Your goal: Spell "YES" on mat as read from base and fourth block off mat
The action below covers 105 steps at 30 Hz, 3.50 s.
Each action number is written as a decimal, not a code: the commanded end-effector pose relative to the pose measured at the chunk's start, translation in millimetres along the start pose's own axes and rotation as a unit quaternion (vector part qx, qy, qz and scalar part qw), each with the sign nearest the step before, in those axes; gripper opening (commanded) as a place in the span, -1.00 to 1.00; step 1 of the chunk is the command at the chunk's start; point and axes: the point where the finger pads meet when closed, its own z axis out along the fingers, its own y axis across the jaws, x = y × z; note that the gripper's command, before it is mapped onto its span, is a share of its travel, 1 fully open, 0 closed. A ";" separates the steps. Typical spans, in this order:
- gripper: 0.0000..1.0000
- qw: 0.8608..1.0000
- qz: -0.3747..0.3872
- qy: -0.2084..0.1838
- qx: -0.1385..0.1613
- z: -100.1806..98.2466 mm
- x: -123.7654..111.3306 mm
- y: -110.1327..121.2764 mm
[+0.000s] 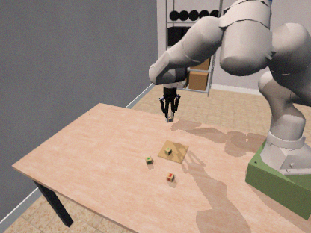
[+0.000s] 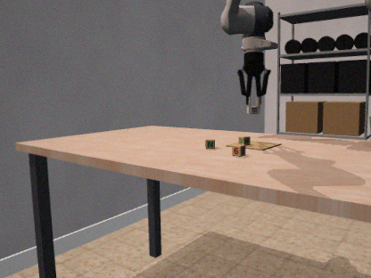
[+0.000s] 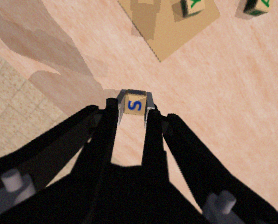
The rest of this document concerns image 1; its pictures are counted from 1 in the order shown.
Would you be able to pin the tan flat mat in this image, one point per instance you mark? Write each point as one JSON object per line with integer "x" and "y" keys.
{"x": 178, "y": 151}

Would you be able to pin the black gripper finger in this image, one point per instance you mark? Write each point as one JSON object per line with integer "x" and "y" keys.
{"x": 165, "y": 111}
{"x": 174, "y": 106}

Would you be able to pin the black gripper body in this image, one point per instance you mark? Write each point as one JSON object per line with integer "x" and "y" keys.
{"x": 169, "y": 92}

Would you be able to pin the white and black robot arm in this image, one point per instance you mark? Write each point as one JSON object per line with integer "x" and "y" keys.
{"x": 247, "y": 46}

